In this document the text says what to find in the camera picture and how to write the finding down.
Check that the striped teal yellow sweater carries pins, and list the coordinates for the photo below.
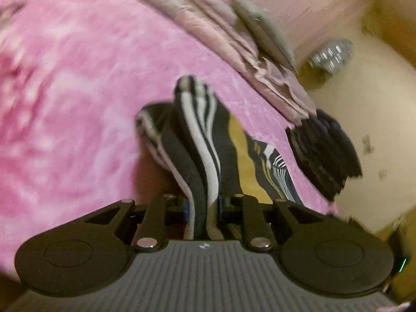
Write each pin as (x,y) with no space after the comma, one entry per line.
(210,155)

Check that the pink floral bed sheet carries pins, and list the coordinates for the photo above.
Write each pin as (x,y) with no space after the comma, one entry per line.
(74,73)

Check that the pink curtain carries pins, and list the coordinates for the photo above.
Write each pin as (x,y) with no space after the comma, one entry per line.
(309,23)

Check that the stack of dark folded clothes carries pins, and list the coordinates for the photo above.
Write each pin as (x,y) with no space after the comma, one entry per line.
(324,153)

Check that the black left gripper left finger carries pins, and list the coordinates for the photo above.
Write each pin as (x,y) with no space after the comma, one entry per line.
(145,227)

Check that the silver patterned bag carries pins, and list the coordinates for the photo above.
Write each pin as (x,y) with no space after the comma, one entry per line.
(332,56)

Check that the folded mauve quilt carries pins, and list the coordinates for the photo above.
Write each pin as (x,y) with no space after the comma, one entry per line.
(214,23)

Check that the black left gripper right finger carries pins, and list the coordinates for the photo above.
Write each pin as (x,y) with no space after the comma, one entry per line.
(262,227)

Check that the grey green pillow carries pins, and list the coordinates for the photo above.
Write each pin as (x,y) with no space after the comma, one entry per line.
(268,36)

